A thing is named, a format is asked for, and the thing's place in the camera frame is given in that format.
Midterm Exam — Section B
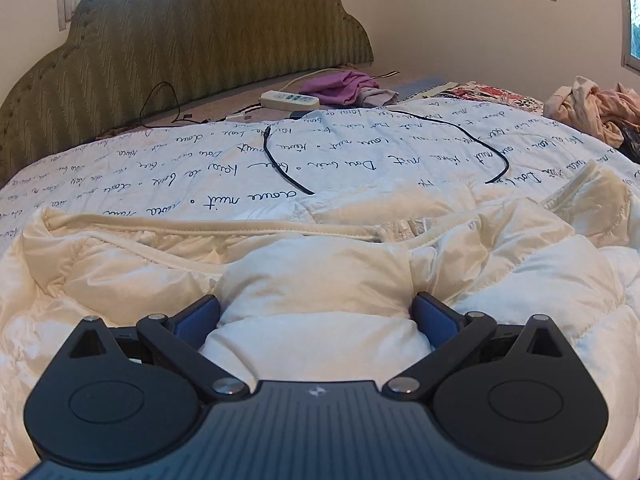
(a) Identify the purple garment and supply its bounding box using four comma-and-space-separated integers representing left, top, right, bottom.
299, 70, 398, 107

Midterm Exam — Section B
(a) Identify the red floral cloth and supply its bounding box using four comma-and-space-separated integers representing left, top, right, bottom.
437, 81, 544, 115

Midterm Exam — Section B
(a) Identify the white puffer jacket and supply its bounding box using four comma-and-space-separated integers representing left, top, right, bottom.
1, 162, 639, 479

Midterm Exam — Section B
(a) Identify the green upholstered headboard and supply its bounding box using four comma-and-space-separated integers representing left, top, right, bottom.
1, 0, 373, 180

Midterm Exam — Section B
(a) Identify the black cable on bed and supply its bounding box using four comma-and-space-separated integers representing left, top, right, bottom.
261, 108, 511, 196

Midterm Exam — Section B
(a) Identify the side wall window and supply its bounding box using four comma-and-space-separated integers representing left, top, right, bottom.
623, 0, 639, 73

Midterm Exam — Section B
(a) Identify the white script-printed bedsheet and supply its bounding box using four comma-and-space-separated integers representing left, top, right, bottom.
1, 98, 639, 246

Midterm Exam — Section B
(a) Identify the peach crumpled garment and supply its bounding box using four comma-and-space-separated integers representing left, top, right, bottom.
544, 76, 639, 148

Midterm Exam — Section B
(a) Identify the white power strip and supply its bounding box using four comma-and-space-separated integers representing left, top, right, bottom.
259, 90, 320, 112

